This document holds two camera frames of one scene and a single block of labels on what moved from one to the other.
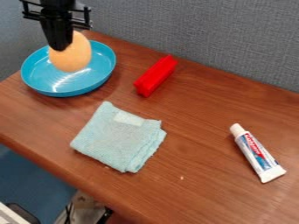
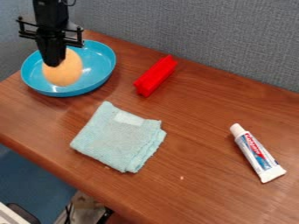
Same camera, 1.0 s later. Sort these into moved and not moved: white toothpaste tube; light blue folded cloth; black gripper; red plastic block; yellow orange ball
Moved: black gripper; yellow orange ball
Not moved: red plastic block; light blue folded cloth; white toothpaste tube
